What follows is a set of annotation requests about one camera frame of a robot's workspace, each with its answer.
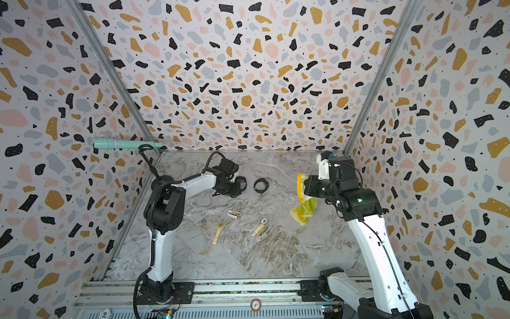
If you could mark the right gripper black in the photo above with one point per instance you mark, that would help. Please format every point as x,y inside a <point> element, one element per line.
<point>313,189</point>

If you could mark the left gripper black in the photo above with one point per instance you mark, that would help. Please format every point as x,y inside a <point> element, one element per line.
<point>233,185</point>

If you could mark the yellow green white cloth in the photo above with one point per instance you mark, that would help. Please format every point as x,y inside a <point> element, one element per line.
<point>308,204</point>

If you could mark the black digital watch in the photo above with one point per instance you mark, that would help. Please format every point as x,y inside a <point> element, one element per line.
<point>261,185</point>

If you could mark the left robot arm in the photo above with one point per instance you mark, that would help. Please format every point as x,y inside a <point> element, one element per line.
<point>165,212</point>

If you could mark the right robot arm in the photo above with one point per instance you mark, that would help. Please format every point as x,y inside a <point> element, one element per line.
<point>340,184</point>

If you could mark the black microphone stand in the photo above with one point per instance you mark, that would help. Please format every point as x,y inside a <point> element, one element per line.
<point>149,159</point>

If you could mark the red white round sticker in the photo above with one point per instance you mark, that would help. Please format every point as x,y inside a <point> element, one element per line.
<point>255,305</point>

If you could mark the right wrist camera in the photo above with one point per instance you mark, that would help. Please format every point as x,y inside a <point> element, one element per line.
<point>323,164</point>

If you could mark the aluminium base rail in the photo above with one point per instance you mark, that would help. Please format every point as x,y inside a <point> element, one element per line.
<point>230,298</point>

